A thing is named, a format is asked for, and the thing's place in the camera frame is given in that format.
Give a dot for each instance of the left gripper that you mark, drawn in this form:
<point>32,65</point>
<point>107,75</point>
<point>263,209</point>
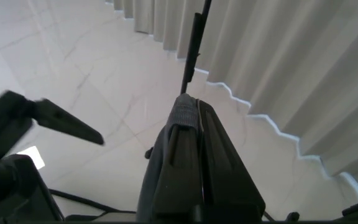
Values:
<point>5,124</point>

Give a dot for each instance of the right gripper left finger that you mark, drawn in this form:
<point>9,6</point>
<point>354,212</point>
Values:
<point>182,180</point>

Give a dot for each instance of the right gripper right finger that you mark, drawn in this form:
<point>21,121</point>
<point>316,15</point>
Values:
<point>225,180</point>

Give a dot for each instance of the dark grey garment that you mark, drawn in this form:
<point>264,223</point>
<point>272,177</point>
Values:
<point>183,112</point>

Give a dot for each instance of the black clothes rack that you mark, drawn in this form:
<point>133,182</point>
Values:
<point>194,40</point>

